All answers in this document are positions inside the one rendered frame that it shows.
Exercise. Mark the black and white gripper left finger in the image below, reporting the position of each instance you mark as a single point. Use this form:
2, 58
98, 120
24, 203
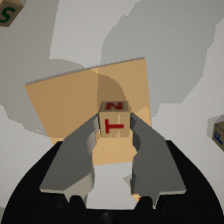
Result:
63, 171

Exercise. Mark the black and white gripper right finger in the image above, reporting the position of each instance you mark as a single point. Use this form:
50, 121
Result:
163, 172

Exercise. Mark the tan flat mat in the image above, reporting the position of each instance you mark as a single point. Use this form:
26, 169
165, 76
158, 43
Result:
65, 102

